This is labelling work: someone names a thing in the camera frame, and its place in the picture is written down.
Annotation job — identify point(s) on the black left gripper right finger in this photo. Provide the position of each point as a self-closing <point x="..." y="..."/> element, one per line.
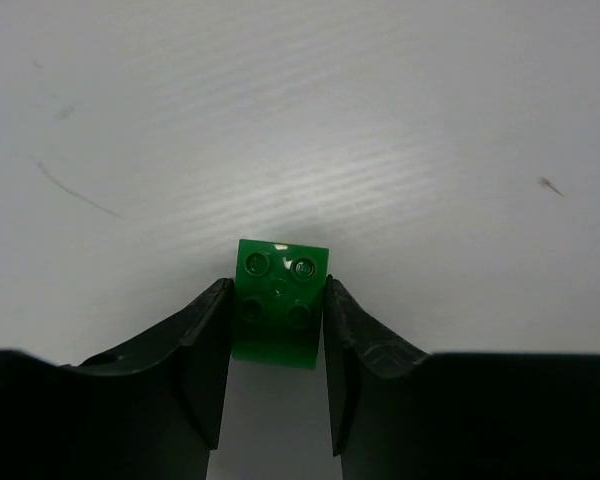
<point x="397" y="412"/>

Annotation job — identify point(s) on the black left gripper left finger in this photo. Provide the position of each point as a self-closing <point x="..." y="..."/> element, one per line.
<point x="149" y="408"/>

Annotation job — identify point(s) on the green square lego brick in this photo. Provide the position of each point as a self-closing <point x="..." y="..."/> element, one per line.
<point x="278" y="294"/>

